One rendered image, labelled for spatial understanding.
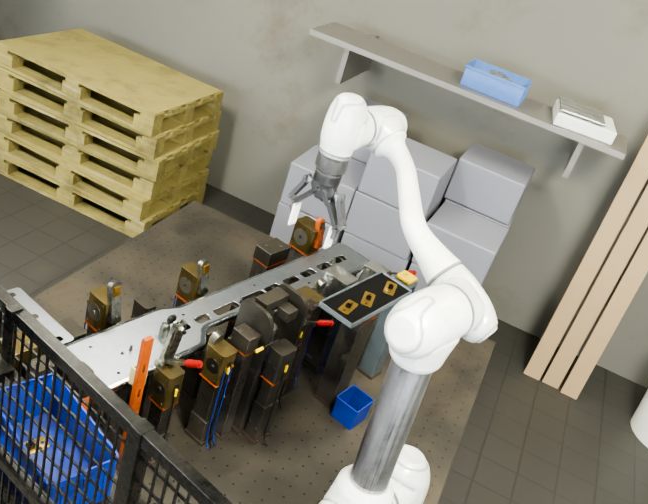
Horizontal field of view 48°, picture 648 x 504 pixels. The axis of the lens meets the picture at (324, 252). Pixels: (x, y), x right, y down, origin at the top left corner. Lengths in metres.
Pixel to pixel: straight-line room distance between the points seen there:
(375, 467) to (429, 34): 3.20
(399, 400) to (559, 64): 3.07
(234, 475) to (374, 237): 1.88
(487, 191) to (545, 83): 0.80
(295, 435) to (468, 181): 2.02
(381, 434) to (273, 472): 0.69
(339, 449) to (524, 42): 2.76
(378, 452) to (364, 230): 2.21
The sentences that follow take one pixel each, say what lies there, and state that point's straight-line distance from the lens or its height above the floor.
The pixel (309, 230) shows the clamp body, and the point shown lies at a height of 1.05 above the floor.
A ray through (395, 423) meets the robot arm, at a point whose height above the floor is 1.32.
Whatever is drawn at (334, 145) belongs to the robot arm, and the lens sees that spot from 1.90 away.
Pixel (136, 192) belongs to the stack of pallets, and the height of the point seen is 0.29.
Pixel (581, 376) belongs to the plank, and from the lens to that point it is 4.61.
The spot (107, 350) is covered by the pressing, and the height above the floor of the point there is 1.00.
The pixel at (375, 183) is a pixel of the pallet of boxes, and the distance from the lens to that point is 3.77.
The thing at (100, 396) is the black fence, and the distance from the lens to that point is 1.28.
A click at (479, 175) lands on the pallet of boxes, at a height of 1.09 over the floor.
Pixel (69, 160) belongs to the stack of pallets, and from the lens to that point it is 4.75.
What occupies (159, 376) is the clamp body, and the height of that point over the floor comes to 1.03.
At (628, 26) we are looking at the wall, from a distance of 4.43.
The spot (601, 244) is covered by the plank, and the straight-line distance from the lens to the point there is 4.35.
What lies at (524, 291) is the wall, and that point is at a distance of 4.92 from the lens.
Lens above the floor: 2.44
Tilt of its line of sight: 29 degrees down
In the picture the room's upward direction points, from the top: 18 degrees clockwise
